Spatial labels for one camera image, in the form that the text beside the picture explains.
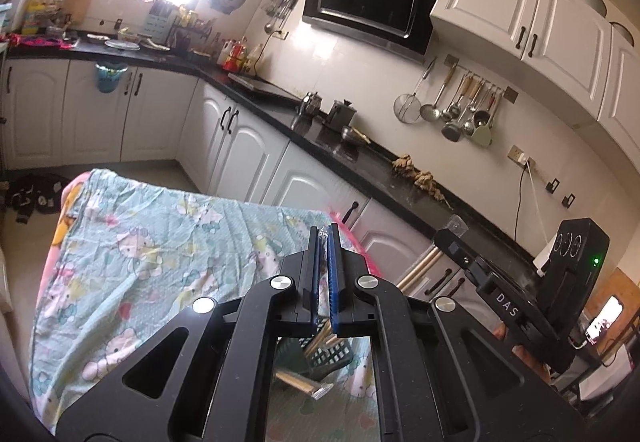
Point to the bamboo chopstick pair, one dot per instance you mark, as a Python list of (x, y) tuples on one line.
[(417, 269)]

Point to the black induction cooker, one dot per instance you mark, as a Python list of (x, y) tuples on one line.
[(265, 88)]

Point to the ginger root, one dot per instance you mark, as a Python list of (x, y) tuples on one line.
[(402, 166), (427, 182)]

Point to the small hanging kitchen tools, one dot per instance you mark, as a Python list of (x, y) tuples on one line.
[(280, 9)]

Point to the steel teapot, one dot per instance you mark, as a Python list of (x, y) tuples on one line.
[(310, 106)]

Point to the yellow detergent bottle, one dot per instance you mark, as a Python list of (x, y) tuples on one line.
[(35, 17)]

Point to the black spice rack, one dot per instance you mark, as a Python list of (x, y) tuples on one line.
[(197, 29)]

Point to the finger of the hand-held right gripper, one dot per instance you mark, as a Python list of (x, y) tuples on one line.
[(460, 254)]

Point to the green spatula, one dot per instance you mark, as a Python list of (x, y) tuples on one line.
[(482, 136)]

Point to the utensil hanging rail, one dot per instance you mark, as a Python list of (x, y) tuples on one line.
[(480, 77)]

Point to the red cloth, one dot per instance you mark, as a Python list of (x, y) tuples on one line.
[(40, 42)]

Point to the red oil bottle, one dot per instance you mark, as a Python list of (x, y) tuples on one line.
[(234, 57)]

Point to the wall socket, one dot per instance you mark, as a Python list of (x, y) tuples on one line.
[(520, 157)]

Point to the blue hanging bin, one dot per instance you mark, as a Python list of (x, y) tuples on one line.
[(110, 79)]

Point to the cartoon cat printed cloth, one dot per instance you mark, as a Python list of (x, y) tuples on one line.
[(150, 272)]

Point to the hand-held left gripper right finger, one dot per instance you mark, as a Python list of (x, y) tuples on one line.
[(334, 282)]

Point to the large steel ladle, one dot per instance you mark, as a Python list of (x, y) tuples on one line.
[(451, 131)]

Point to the white wall cabinet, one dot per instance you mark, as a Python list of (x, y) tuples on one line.
[(550, 32)]

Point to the green drawer organizer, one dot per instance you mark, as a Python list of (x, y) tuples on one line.
[(161, 22)]

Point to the black slotted spoon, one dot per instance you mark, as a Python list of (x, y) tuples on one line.
[(481, 118)]

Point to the black kitchen countertop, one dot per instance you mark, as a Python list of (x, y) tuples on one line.
[(350, 157)]

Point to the group of chopsticks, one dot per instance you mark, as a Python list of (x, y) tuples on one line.
[(300, 384)]

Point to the green plastic utensil basket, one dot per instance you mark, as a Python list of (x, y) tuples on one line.
[(335, 357)]

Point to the smartphone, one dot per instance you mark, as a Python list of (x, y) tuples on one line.
[(602, 319)]

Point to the white base cabinets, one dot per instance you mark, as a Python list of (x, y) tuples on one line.
[(150, 117)]

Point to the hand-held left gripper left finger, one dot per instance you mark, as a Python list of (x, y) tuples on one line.
[(314, 272)]

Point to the person's right hand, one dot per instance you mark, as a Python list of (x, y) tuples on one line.
[(530, 363)]

